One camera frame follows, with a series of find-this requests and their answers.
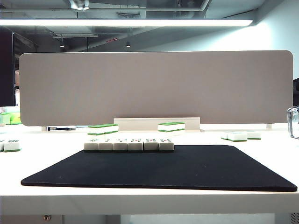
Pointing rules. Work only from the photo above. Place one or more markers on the mahjong tile one red stick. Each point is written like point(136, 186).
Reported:
point(254, 135)

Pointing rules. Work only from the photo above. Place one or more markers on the bird mahjong tile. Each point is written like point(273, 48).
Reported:
point(91, 145)

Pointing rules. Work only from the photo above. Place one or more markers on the metal bolt under table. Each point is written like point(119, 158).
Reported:
point(46, 218)

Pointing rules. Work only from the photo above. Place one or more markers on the green white packet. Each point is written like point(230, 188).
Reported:
point(4, 119)

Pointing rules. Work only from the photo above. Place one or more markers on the four bamboo mahjong tile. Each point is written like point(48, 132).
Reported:
point(120, 146)

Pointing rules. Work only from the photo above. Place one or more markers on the mahjong tile green sticks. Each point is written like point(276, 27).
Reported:
point(224, 135)
point(237, 137)

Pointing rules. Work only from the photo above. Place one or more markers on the black monitor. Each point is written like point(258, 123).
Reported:
point(7, 70)

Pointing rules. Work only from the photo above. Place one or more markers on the black office chair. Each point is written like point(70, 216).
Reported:
point(296, 93)

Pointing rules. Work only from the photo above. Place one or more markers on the black pendant lamp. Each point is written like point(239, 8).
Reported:
point(128, 45)
point(61, 46)

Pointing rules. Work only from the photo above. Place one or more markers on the mahjong tile many small sticks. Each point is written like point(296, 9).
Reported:
point(12, 146)
point(2, 146)

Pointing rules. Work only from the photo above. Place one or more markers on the black UGREEN mouse mat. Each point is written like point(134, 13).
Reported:
point(151, 170)

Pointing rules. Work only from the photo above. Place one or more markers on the two bamboo mahjong tile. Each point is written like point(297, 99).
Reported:
point(105, 146)

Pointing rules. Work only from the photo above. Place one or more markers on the white divider bracket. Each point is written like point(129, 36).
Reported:
point(269, 126)
point(44, 128)

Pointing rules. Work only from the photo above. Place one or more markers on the five bamboo mahjong tile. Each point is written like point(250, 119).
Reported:
point(135, 146)
point(151, 146)
point(166, 146)

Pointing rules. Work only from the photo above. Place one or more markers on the light blue paper sheet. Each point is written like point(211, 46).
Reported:
point(81, 126)

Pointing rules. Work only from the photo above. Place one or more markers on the long ceiling light strip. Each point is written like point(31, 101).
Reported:
point(116, 22)

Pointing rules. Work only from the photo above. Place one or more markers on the green yellow packet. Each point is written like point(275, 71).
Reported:
point(15, 118)

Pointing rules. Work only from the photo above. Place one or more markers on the grey fabric desk divider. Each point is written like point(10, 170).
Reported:
point(151, 88)

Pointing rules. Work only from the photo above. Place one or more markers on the clear plastic container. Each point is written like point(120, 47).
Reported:
point(294, 123)

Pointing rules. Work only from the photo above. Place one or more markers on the grey perforated vent panel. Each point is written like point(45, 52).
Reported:
point(294, 218)

